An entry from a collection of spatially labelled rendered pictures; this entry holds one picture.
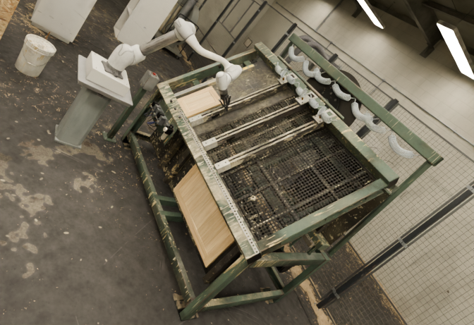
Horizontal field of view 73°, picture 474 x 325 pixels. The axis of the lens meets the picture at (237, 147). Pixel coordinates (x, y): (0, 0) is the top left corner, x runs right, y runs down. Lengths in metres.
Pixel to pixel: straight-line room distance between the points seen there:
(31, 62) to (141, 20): 3.25
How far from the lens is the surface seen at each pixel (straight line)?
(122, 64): 3.10
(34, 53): 4.12
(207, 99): 3.40
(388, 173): 2.73
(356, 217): 3.03
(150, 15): 6.97
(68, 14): 5.38
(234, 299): 3.10
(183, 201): 3.22
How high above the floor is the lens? 2.02
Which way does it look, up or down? 19 degrees down
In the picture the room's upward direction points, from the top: 42 degrees clockwise
